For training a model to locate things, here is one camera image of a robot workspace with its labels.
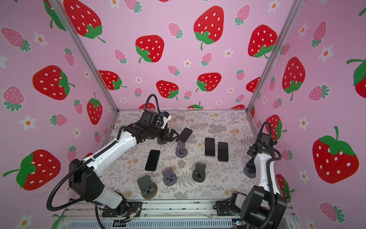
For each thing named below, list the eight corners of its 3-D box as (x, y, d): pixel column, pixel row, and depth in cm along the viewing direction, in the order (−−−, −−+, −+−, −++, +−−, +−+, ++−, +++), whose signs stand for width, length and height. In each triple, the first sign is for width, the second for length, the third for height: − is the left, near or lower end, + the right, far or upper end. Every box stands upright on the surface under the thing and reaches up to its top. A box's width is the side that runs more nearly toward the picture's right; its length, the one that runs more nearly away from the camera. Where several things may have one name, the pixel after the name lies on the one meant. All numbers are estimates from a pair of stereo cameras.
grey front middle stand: (161, 180, 86) (158, 174, 78) (170, 172, 89) (168, 165, 81) (168, 189, 83) (166, 183, 74) (177, 180, 86) (176, 174, 78)
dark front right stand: (192, 182, 85) (192, 175, 76) (192, 170, 90) (192, 162, 81) (204, 182, 85) (206, 175, 76) (203, 170, 90) (205, 162, 81)
